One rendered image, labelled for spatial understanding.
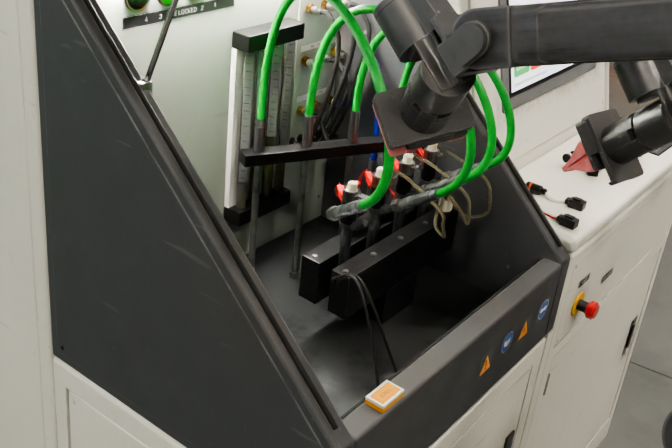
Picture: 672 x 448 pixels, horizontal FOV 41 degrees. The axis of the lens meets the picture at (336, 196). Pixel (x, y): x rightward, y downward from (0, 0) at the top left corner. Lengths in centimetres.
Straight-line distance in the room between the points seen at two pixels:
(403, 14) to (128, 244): 55
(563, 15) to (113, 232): 72
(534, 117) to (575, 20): 113
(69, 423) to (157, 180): 58
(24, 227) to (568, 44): 94
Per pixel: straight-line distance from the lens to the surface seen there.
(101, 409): 151
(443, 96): 89
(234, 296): 115
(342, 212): 129
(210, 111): 153
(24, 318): 159
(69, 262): 141
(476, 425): 158
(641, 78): 123
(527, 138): 192
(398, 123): 98
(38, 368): 162
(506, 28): 84
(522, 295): 152
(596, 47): 82
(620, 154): 127
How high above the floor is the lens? 173
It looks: 27 degrees down
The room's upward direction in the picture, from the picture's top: 6 degrees clockwise
